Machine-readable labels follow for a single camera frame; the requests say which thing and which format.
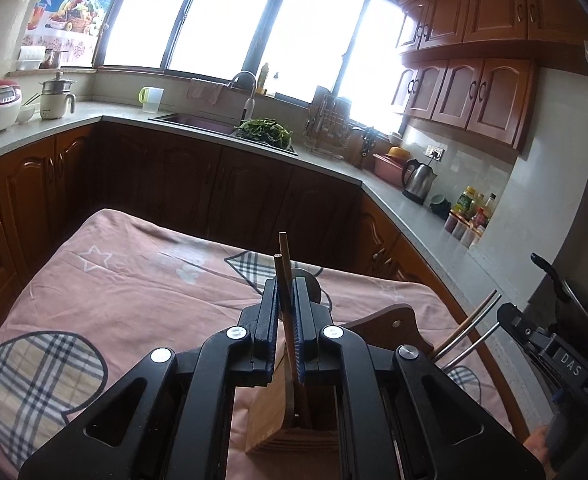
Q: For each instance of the hanging dish cloth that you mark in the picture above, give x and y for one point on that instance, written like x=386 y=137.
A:
x=203 y=91

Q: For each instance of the metal dish rack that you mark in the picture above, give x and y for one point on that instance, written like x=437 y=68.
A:
x=326 y=122

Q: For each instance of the white electric cooking pot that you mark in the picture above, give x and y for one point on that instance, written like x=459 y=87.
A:
x=57 y=100

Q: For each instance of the orange bowl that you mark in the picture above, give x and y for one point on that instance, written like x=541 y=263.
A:
x=399 y=153

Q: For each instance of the curved sink faucet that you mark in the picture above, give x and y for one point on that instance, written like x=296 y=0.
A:
x=250 y=105

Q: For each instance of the wooden chopstick with red end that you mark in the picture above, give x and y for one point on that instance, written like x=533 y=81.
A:
x=278 y=266
x=464 y=323

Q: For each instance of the pink basin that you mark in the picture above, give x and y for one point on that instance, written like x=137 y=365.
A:
x=389 y=169

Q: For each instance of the kitchen window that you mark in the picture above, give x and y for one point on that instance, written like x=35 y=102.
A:
x=223 y=20

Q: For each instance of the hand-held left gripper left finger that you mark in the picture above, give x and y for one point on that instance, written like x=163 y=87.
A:
x=273 y=320

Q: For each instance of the pink cloth with plaid hearts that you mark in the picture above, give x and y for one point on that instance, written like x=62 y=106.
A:
x=148 y=285

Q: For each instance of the steel electric kettle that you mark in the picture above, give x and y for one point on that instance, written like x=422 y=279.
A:
x=419 y=182

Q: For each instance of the dark green cup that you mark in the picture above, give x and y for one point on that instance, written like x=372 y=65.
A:
x=440 y=207

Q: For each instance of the paper towel roll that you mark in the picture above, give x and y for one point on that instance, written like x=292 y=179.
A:
x=31 y=57

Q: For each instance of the grey kitchen countertop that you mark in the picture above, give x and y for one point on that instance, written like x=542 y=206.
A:
x=399 y=215

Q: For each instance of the wall socket with plug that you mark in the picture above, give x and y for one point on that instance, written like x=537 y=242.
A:
x=435 y=152

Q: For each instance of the kitchen sink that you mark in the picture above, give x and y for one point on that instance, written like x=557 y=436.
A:
x=193 y=122

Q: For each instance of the set of spice jars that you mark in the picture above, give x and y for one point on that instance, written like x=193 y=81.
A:
x=461 y=230

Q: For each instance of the tropical fruit poster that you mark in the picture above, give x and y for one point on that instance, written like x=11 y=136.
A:
x=73 y=10

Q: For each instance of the wooden upper cabinets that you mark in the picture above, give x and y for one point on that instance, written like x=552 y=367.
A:
x=479 y=45

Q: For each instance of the white bowl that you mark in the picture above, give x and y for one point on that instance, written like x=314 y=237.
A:
x=25 y=115

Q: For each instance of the person's right hand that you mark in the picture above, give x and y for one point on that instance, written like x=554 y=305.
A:
x=536 y=445

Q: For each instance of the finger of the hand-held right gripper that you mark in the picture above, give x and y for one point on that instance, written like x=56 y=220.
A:
x=521 y=330

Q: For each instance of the green vegetables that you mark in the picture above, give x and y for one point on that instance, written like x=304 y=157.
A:
x=264 y=132

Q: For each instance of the black wok with lid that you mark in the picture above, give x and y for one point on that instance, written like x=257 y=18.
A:
x=574 y=305

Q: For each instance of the metal chopstick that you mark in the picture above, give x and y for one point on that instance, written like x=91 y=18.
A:
x=470 y=329
x=473 y=345

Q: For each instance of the wooden utensil holder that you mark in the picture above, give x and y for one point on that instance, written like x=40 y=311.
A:
x=266 y=410

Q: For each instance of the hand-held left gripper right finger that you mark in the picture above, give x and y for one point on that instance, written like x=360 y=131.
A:
x=300 y=325

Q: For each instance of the red label sauce bottle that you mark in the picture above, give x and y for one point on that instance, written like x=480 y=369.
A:
x=480 y=219

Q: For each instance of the dark pump bottle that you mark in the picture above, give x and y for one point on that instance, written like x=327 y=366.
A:
x=275 y=85

